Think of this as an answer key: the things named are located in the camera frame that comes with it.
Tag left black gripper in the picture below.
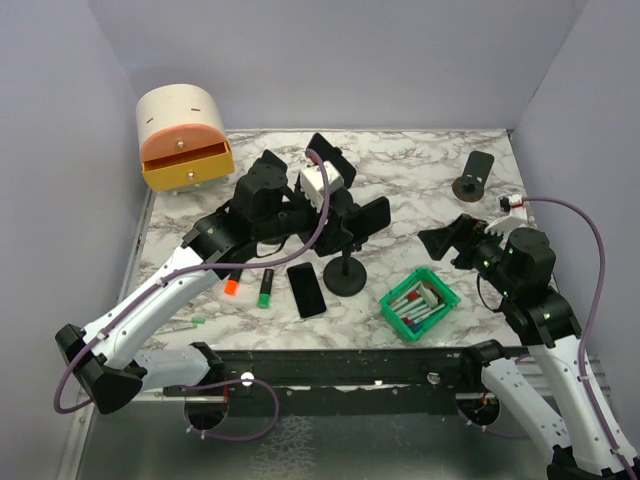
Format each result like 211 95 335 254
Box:
255 183 354 256

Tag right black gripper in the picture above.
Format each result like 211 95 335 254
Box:
418 211 518 296

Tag black phone stand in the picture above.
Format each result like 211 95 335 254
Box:
323 236 368 297

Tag black phone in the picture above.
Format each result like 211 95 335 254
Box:
348 197 391 241

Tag wood base phone stand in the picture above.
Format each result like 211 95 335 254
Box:
452 150 495 203

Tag grey silver phone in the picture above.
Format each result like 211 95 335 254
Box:
286 262 327 319

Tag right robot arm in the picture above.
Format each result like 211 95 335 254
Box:
418 214 639 479

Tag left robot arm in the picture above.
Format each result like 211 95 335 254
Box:
55 156 360 414

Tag white eraser in bin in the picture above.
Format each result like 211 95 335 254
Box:
418 283 442 308

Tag green plastic bin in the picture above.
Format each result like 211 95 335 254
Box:
379 267 461 342

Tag markers in bin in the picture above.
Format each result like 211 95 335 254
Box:
390 281 445 330

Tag green highlighter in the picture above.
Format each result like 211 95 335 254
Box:
257 268 274 309

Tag orange highlighter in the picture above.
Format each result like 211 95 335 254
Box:
224 269 243 296

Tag orange drawer box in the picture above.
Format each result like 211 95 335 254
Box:
136 84 235 192

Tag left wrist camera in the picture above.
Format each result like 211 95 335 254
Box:
299 162 344 212

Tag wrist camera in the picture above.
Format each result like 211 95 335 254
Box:
299 162 344 212
485 194 528 236

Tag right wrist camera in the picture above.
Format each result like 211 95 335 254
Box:
485 194 528 236

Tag black table front rail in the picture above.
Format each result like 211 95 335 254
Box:
127 347 584 416

